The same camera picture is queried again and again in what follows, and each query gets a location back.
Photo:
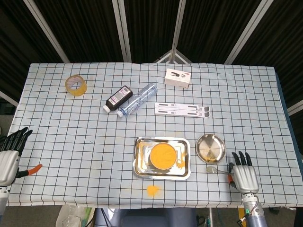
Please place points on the clear plastic bag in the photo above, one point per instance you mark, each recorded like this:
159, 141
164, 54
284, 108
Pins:
68, 216

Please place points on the dark brown bottle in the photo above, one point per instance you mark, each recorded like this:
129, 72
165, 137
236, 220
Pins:
118, 98

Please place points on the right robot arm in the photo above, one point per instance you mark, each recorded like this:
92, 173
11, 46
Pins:
254, 217

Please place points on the silver spoon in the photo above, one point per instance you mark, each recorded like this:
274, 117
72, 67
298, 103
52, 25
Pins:
211, 169

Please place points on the spilled yellow powder pile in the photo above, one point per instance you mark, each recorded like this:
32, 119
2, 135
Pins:
153, 190

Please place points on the white stapler box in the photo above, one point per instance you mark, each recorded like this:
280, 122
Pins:
177, 80

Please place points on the small plate with powder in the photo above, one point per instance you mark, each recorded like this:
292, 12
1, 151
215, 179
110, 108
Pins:
210, 147

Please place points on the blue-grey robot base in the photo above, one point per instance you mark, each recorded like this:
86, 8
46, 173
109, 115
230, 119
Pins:
146, 218

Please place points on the stainless steel tray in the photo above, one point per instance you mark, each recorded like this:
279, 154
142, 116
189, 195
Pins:
142, 171

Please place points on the checkered tablecloth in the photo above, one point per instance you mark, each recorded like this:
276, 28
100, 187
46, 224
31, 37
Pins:
71, 142

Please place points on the white folding stand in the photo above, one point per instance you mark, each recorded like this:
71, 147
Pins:
177, 110

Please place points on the dark folding partition screen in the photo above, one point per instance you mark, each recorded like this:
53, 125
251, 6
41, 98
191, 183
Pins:
151, 23

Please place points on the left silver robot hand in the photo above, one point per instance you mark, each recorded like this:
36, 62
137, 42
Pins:
8, 160

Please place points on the bowl of yellow powder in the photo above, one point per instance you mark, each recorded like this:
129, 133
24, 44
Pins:
163, 155

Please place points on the yellow tape roll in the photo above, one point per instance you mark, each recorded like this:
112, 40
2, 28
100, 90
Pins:
78, 91

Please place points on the clear plastic water bottle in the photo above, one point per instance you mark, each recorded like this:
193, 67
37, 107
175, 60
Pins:
137, 100

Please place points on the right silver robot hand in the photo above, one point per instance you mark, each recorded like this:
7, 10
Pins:
246, 178

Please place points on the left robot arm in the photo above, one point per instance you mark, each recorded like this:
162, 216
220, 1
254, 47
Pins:
2, 198

